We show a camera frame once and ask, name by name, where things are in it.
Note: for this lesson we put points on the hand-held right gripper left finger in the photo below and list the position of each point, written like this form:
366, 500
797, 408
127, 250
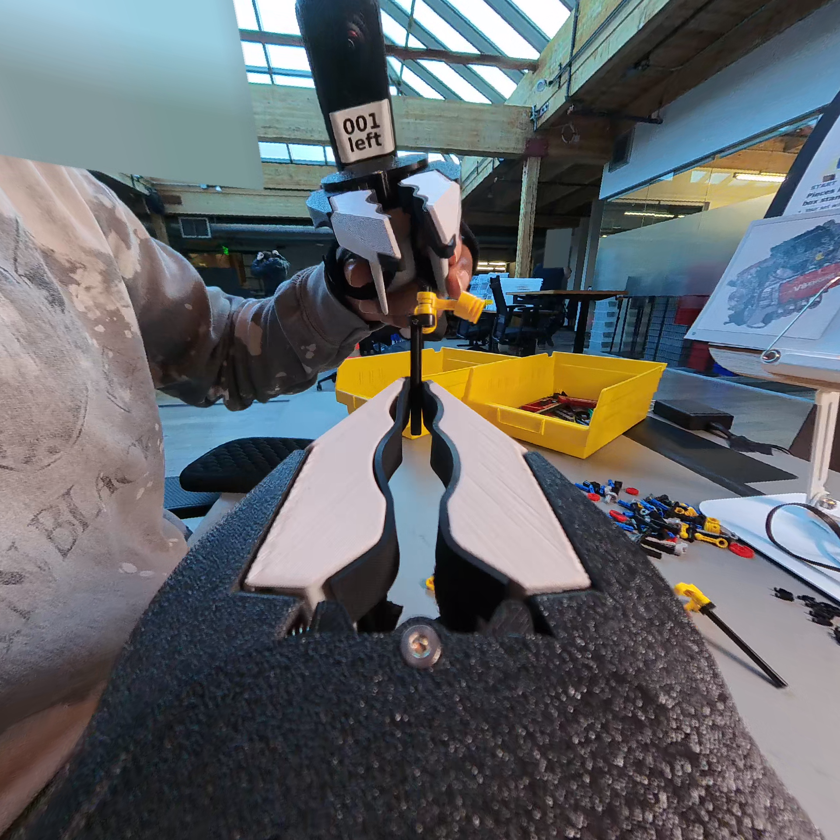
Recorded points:
328, 512

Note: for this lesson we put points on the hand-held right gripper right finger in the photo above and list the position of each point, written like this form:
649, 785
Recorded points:
505, 518

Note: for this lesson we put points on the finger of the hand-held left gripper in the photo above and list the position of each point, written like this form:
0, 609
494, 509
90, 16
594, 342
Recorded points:
364, 226
443, 210

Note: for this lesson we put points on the yellow toy crank piece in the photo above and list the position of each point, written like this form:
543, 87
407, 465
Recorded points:
428, 303

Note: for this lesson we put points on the yellow toy piston with rod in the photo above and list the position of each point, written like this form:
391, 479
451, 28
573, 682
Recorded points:
469, 306

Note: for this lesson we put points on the black toy axle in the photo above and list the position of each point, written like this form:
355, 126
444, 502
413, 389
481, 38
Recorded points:
415, 380

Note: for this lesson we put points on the yellow and black axle assembly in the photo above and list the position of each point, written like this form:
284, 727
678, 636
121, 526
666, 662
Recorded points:
689, 594

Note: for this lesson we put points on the person's left forearm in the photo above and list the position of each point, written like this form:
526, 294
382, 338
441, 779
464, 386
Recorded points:
262, 341

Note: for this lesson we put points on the grey desk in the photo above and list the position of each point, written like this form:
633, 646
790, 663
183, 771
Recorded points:
807, 735

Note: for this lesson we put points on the printed task sheet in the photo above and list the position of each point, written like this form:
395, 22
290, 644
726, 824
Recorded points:
820, 190

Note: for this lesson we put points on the person's left hand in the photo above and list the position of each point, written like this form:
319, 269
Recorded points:
461, 275

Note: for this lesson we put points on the black chair armrest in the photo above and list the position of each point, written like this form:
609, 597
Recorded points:
243, 463

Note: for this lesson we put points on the yellow bin with toy parts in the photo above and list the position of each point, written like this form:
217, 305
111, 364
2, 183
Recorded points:
590, 439

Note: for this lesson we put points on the red and black toy parts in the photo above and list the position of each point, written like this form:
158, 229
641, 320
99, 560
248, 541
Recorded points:
558, 407

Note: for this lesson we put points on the black office chair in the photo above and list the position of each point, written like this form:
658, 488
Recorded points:
518, 315

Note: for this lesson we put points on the yellow plastic bin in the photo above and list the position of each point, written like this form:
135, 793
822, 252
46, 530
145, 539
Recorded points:
380, 380

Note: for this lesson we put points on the wooden high table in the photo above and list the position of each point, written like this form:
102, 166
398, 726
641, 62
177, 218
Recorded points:
564, 293

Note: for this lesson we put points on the pile of colourful toy pieces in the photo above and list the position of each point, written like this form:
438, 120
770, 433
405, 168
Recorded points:
663, 518

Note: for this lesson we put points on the black power adapter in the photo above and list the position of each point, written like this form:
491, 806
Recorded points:
692, 413

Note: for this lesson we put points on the toy building instruction booklet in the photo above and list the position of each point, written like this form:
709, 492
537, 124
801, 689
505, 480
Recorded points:
741, 282

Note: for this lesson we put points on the heap of black toy pins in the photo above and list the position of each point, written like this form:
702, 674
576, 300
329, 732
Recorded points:
820, 613

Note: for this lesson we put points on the black sign board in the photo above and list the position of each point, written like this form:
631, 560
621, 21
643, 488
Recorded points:
797, 164

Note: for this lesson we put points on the wooden support post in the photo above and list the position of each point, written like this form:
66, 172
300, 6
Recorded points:
528, 216

